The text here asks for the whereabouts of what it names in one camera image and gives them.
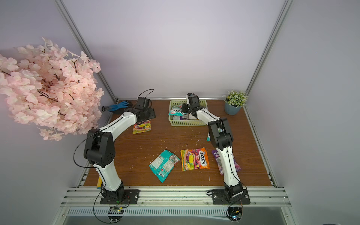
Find red Fox's candy bag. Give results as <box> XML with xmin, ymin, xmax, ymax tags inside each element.
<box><xmin>132</xmin><ymin>120</ymin><xmax>152</xmax><ymax>134</ymax></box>

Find yellow pink Fox's candy bag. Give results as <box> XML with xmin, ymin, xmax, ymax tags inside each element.
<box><xmin>181</xmin><ymin>148</ymin><xmax>210</xmax><ymax>172</ymax></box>

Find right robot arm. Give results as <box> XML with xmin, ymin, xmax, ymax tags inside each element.
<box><xmin>181</xmin><ymin>93</ymin><xmax>246</xmax><ymax>203</ymax></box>

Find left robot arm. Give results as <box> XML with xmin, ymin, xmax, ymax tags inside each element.
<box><xmin>83</xmin><ymin>97</ymin><xmax>156</xmax><ymax>204</ymax></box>

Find green plastic basket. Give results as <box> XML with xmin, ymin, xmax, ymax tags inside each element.
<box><xmin>168</xmin><ymin>99</ymin><xmax>206</xmax><ymax>127</ymax></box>

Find blue black work glove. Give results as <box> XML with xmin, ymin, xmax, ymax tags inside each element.
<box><xmin>101</xmin><ymin>101</ymin><xmax>133</xmax><ymax>113</ymax></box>

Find small potted green plant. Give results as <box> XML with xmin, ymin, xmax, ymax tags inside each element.
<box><xmin>225</xmin><ymin>90</ymin><xmax>248</xmax><ymax>115</ymax></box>

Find blue yellow garden fork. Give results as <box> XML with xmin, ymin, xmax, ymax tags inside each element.
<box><xmin>97</xmin><ymin>177</ymin><xmax>103</xmax><ymax>189</ymax></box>

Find pink artificial blossom tree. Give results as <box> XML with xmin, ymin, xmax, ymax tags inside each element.
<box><xmin>1</xmin><ymin>39</ymin><xmax>104</xmax><ymax>141</ymax></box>

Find left controller board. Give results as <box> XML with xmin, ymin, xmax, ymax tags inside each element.
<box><xmin>107</xmin><ymin>207</ymin><xmax>125</xmax><ymax>223</ymax></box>

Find controller board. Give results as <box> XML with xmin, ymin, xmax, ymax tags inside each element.
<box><xmin>107</xmin><ymin>207</ymin><xmax>125</xmax><ymax>223</ymax></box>
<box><xmin>226</xmin><ymin>207</ymin><xmax>243</xmax><ymax>222</ymax></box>

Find right controller board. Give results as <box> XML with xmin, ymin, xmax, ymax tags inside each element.
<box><xmin>226</xmin><ymin>207</ymin><xmax>243</xmax><ymax>222</ymax></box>

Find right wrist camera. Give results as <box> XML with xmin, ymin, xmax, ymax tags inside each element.
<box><xmin>187</xmin><ymin>93</ymin><xmax>194</xmax><ymax>105</ymax></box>

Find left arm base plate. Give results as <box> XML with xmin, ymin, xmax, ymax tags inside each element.
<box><xmin>100</xmin><ymin>189</ymin><xmax>140</xmax><ymax>205</ymax></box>

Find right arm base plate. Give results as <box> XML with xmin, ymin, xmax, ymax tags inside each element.
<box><xmin>206</xmin><ymin>189</ymin><xmax>251</xmax><ymax>205</ymax></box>

